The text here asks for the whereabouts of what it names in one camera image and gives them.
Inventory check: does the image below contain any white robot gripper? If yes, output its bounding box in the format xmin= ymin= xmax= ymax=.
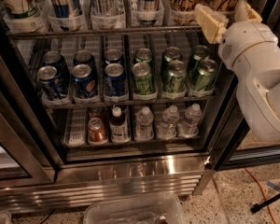
xmin=194 ymin=0 xmax=278 ymax=70

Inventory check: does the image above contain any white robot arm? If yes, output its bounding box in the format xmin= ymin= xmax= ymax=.
xmin=194 ymin=0 xmax=280 ymax=141

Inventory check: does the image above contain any green can column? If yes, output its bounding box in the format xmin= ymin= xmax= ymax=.
xmin=188 ymin=45 xmax=210 ymax=79
xmin=133 ymin=48 xmax=153 ymax=65
xmin=132 ymin=63 xmax=156 ymax=95
xmin=191 ymin=59 xmax=217 ymax=91
xmin=162 ymin=60 xmax=187 ymax=93
xmin=161 ymin=47 xmax=182 ymax=75

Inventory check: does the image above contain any blue can column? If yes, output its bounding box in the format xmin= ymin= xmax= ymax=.
xmin=104 ymin=63 xmax=127 ymax=97
xmin=104 ymin=49 xmax=124 ymax=65

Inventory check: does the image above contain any stainless steel fridge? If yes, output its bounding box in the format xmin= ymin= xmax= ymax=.
xmin=0 ymin=0 xmax=280 ymax=214

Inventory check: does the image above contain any blue pepsi can back middle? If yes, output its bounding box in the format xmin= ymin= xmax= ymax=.
xmin=73 ymin=50 xmax=96 ymax=68

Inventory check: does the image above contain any blue pepsi can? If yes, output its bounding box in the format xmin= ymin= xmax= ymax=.
xmin=36 ymin=65 xmax=68 ymax=101
xmin=43 ymin=50 xmax=70 ymax=83
xmin=72 ymin=64 xmax=98 ymax=99
xmin=73 ymin=50 xmax=96 ymax=68

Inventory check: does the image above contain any blue pepsi can front middle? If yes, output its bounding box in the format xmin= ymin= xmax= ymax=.
xmin=72 ymin=64 xmax=98 ymax=99

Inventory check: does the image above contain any red can back bottom shelf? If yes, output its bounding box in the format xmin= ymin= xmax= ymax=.
xmin=89 ymin=106 xmax=105 ymax=119

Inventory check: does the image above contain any red can shelf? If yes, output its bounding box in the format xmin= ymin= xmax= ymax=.
xmin=88 ymin=118 xmax=107 ymax=143
xmin=89 ymin=106 xmax=105 ymax=119

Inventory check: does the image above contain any blue silver slim can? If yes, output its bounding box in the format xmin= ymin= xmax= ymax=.
xmin=51 ymin=0 xmax=82 ymax=31

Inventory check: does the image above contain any red can front bottom shelf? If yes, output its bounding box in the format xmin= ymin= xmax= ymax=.
xmin=88 ymin=118 xmax=107 ymax=143

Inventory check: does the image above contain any blue pepsi can back left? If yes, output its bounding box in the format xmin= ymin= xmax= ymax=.
xmin=43 ymin=50 xmax=70 ymax=83

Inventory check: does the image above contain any blue pepsi can front left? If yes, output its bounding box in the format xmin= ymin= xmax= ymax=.
xmin=36 ymin=65 xmax=68 ymax=101

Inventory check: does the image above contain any clear water bottle right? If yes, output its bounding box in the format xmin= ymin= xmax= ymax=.
xmin=177 ymin=103 xmax=202 ymax=138

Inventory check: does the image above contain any clear water bottle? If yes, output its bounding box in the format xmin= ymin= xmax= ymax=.
xmin=177 ymin=103 xmax=202 ymax=138
xmin=157 ymin=105 xmax=179 ymax=140
xmin=135 ymin=106 xmax=154 ymax=141

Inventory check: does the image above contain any clear water bottle middle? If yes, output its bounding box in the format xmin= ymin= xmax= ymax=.
xmin=157 ymin=105 xmax=179 ymax=140

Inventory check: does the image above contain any clear water bottle left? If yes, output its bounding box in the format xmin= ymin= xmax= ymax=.
xmin=135 ymin=106 xmax=154 ymax=141

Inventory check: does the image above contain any brown tea bottle white cap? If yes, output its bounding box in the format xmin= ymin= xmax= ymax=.
xmin=109 ymin=106 xmax=129 ymax=143

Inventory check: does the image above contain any black tripod leg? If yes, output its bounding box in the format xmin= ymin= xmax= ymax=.
xmin=250 ymin=193 xmax=280 ymax=214

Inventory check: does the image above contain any clear plastic bin on floor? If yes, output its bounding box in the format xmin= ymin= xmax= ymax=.
xmin=83 ymin=193 xmax=187 ymax=224

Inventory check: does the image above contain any orange cable on floor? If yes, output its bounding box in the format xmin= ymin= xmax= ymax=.
xmin=244 ymin=167 xmax=278 ymax=224

